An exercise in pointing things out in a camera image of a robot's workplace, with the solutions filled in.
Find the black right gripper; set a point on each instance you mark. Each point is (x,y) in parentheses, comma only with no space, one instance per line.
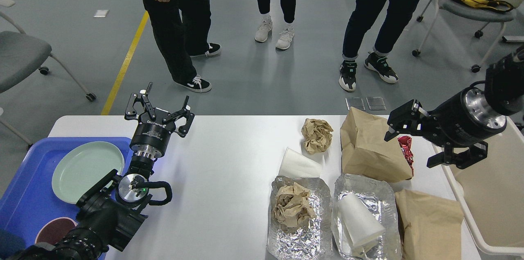
(463,120)

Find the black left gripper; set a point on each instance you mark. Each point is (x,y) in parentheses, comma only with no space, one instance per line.
(150,136)

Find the brown paper bag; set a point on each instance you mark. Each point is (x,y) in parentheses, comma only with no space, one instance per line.
(366,153)
(431,226)

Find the green plate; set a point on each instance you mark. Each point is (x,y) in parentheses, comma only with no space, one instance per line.
(83,167)

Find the brown paper ball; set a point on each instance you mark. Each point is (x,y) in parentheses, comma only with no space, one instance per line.
(317,134)

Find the dark teal cup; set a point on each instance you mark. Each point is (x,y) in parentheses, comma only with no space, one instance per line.
(10,244)

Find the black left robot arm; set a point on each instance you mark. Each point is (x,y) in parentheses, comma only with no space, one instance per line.
(110,211)

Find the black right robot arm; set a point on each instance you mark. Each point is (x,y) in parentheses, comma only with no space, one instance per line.
(503,87)

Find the red foil wrapper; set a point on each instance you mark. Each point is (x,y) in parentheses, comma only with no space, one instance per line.
(405,144)

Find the beige plastic bin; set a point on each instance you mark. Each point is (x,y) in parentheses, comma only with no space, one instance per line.
(490,194)

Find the person in black trousers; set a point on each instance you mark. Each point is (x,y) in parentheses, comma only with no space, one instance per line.
(180,29)

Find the grey chair left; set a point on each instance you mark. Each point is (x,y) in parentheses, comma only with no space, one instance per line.
(22,54)

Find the blue plastic tray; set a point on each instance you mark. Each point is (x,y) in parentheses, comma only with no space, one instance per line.
(29,202)

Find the crumpled brown paper on foil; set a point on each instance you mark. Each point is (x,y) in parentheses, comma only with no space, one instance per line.
(292,208)

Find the aluminium foil sheet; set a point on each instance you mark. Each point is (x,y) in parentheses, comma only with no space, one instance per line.
(312,242)

